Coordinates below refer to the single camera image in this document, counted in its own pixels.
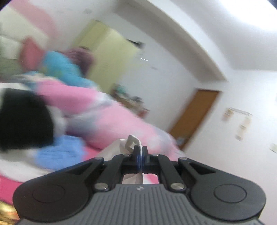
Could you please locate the brown wooden door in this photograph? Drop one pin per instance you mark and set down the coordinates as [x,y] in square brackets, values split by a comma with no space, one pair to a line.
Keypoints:
[194,116]

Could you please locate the teal cloth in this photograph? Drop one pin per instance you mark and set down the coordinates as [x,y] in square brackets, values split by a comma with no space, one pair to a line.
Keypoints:
[58,65]

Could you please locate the blue crumpled cloth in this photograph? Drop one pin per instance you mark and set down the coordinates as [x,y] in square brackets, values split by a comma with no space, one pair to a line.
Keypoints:
[60,151]

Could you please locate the cream padded headboard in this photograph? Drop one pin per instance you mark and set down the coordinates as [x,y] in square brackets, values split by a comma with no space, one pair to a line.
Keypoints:
[8,47]

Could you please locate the white fleece cloth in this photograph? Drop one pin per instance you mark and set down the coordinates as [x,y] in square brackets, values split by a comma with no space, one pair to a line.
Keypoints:
[17,164]

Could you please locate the pale yellow wardrobe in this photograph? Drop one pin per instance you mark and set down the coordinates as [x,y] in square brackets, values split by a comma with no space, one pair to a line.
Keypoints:
[112,60]

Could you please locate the pink grey floral duvet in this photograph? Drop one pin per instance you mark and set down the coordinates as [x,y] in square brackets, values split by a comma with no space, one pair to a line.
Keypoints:
[103,121]

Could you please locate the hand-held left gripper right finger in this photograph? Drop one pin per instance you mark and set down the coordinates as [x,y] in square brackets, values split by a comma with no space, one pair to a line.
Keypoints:
[144,160]

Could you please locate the dark bag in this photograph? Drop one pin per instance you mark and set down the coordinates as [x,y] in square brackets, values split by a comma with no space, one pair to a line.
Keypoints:
[136,42]

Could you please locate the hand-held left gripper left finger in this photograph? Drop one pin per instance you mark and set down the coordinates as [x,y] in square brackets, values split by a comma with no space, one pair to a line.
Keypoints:
[138,160]

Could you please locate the black garment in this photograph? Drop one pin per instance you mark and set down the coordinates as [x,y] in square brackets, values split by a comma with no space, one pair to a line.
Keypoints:
[23,119]

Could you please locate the pink floral bed blanket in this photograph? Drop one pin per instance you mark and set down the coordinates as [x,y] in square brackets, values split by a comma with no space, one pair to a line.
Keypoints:
[8,188]

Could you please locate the white wall switch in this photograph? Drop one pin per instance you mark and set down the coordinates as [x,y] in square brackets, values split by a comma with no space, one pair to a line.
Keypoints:
[274,147]

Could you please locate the paper wall sticker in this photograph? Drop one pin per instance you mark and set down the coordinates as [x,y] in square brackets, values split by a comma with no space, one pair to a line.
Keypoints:
[243,127]
[228,114]

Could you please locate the pink pillow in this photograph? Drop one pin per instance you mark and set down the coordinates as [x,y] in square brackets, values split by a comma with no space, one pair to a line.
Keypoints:
[30,54]

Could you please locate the green patterned cushion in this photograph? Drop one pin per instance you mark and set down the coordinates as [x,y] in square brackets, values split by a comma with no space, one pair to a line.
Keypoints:
[7,68]

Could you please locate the white shirt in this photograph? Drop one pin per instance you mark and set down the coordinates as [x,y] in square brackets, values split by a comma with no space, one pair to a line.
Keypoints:
[129,142]

